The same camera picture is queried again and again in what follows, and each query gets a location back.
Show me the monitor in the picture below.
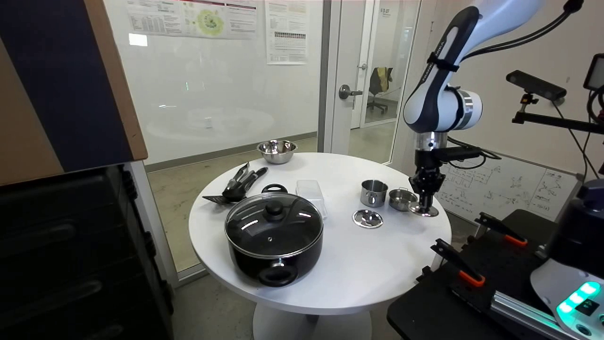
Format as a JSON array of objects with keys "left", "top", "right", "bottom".
[{"left": 583, "top": 52, "right": 604, "bottom": 92}]

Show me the small tall steel pot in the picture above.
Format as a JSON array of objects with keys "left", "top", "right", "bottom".
[{"left": 360, "top": 179, "right": 389, "bottom": 208}]

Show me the black cable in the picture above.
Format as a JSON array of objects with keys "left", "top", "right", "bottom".
[{"left": 551, "top": 98, "right": 591, "bottom": 183}]

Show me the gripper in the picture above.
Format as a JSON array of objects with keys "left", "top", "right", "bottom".
[{"left": 409, "top": 149, "right": 445, "bottom": 213}]

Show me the door handle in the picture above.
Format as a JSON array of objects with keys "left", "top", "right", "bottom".
[{"left": 338, "top": 84, "right": 364, "bottom": 101}]

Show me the cardboard board with blue panel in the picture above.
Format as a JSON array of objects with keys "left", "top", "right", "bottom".
[{"left": 0, "top": 0, "right": 149, "bottom": 187}]

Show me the office chair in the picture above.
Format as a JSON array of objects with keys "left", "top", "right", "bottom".
[{"left": 367, "top": 66, "right": 394, "bottom": 115}]

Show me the wide wall poster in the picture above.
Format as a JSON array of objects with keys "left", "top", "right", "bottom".
[{"left": 126, "top": 0, "right": 260, "bottom": 40}]

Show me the black serving spoon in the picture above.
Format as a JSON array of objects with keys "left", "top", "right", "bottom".
[{"left": 228, "top": 169, "right": 258, "bottom": 192}]

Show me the glass pot lid black knob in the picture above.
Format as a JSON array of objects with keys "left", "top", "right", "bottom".
[{"left": 225, "top": 191, "right": 325, "bottom": 259}]

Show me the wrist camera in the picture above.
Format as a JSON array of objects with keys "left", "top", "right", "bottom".
[{"left": 436, "top": 146, "right": 482, "bottom": 162}]

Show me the black clamp orange tip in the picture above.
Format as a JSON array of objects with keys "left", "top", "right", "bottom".
[
  {"left": 430, "top": 238, "right": 486, "bottom": 288},
  {"left": 474, "top": 212, "right": 529, "bottom": 247}
]

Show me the black ladle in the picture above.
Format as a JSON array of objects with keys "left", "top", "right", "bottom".
[{"left": 222, "top": 167, "right": 269, "bottom": 199}]

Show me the steel bowl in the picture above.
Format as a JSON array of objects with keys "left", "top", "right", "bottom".
[{"left": 257, "top": 139, "right": 298, "bottom": 165}]

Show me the narrow wall poster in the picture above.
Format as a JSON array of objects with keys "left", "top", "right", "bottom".
[{"left": 265, "top": 0, "right": 310, "bottom": 66}]

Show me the black slotted spatula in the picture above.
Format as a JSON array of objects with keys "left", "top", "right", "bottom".
[{"left": 202, "top": 162, "right": 250, "bottom": 205}]

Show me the small steel pot lid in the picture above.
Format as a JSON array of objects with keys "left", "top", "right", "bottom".
[
  {"left": 408, "top": 201, "right": 440, "bottom": 218},
  {"left": 352, "top": 209, "right": 384, "bottom": 230}
]

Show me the small shallow steel pot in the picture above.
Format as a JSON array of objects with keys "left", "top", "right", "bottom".
[{"left": 388, "top": 187, "right": 419, "bottom": 212}]

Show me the large black cooking pot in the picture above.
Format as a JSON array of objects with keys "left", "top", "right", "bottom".
[{"left": 224, "top": 184, "right": 325, "bottom": 288}]

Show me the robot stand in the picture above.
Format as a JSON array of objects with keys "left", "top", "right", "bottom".
[{"left": 386, "top": 208, "right": 604, "bottom": 340}]

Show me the whiteboard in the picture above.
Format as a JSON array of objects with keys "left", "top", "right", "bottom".
[{"left": 435, "top": 150, "right": 579, "bottom": 223}]

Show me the glass door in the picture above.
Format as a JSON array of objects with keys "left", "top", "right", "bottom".
[{"left": 329, "top": 0, "right": 421, "bottom": 164}]

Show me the black drawer cabinet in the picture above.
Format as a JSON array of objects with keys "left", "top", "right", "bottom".
[{"left": 0, "top": 163, "right": 175, "bottom": 340}]

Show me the camera on mount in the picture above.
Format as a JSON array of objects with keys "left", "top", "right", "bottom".
[{"left": 505, "top": 69, "right": 604, "bottom": 136}]

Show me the clear plastic container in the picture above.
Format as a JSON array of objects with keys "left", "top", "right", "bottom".
[{"left": 295, "top": 179, "right": 328, "bottom": 221}]

